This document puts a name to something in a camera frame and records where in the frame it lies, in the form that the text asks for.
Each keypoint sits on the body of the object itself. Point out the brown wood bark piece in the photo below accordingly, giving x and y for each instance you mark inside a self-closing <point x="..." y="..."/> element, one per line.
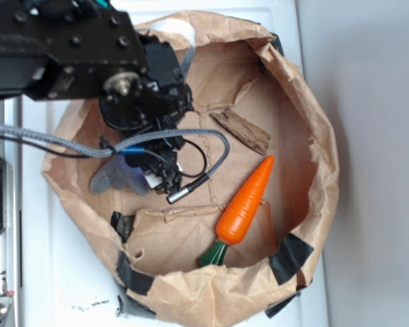
<point x="248" y="133"/>

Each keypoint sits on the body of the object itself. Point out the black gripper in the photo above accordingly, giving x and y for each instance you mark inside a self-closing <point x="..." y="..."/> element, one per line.
<point x="155" y="102"/>

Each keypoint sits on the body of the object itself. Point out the orange plastic toy carrot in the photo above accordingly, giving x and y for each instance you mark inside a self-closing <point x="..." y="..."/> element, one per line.
<point x="235" y="221"/>

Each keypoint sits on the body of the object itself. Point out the aluminium rail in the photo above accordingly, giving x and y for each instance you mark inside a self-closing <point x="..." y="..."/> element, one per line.
<point x="10" y="257"/>

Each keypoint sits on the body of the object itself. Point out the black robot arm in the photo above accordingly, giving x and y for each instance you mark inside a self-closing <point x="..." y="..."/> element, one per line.
<point x="54" y="50"/>

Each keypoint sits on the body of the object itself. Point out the brown paper bag tray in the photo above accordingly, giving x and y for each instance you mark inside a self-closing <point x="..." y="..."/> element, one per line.
<point x="151" y="248"/>

